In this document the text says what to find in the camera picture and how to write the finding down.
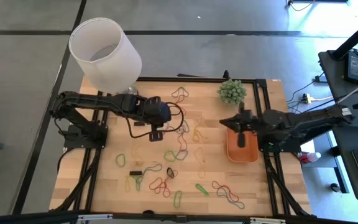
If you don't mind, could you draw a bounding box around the blue rubber band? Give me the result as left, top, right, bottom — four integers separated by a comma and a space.
174, 149, 189, 162

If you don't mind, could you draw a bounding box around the orange plastic bin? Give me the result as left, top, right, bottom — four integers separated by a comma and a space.
226, 127, 260, 164

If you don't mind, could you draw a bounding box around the white shade silver table lamp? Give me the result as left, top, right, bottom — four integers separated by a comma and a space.
68, 17, 142, 96

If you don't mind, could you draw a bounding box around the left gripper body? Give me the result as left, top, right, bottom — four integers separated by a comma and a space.
134, 96, 160, 124

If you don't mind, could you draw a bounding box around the black stand pole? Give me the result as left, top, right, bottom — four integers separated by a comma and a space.
330, 14, 358, 62

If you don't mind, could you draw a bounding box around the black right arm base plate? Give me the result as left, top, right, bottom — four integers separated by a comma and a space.
258, 136, 303, 154

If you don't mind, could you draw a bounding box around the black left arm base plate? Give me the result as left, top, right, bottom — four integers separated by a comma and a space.
63, 123, 109, 149

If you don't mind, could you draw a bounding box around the black desk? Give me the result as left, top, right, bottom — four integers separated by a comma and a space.
318, 49, 358, 202

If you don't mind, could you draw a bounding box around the thin teal rubber band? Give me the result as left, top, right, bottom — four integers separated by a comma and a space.
215, 185, 246, 210
177, 119, 190, 135
170, 86, 190, 103
141, 163, 163, 177

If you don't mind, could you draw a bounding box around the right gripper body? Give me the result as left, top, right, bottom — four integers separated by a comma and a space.
238, 110, 262, 134

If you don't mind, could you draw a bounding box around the black power adapter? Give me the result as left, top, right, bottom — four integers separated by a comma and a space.
343, 50, 358, 84

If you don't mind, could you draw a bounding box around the clear bottle red cap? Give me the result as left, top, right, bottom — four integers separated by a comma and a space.
299, 151, 322, 165

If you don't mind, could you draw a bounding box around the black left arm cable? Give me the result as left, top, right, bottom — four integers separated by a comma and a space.
126, 101, 185, 139

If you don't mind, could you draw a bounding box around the white yellow power strip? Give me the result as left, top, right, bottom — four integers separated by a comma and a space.
301, 92, 314, 105

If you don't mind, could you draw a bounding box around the green potted plant white pot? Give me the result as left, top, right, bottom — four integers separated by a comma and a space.
218, 79, 247, 106

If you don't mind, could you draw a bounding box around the green rubber band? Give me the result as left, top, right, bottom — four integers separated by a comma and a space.
163, 149, 177, 163
173, 190, 183, 209
195, 183, 209, 197
131, 174, 144, 192
115, 152, 127, 168

